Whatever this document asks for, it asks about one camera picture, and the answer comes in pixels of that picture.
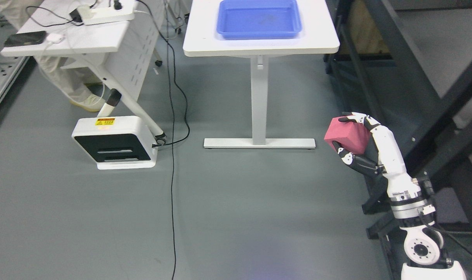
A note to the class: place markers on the person leg beige trousers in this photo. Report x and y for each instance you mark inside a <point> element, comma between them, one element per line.
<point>70,81</point>

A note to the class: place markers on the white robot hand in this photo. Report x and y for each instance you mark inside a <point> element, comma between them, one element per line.
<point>390,160</point>

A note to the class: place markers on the white box device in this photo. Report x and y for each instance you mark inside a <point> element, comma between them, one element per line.
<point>116,143</point>

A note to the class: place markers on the black metal shelf right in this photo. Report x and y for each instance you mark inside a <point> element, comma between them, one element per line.
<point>408,63</point>

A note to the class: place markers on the black smartphone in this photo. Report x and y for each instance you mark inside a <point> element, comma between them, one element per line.
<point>25,39</point>

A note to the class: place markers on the white power strip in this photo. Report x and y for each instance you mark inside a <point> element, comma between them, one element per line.
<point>106,13</point>

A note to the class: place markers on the white robot forearm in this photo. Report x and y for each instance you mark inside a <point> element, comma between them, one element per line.
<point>423,245</point>

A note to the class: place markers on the white side desk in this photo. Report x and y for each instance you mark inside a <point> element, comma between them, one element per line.
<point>118,53</point>

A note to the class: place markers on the blue tray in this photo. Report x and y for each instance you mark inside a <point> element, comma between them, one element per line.
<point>258,19</point>

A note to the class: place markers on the pink block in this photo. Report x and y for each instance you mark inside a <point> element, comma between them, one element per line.
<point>351,135</point>

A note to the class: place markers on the white pedestal table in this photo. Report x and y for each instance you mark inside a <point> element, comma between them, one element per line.
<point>318,36</point>

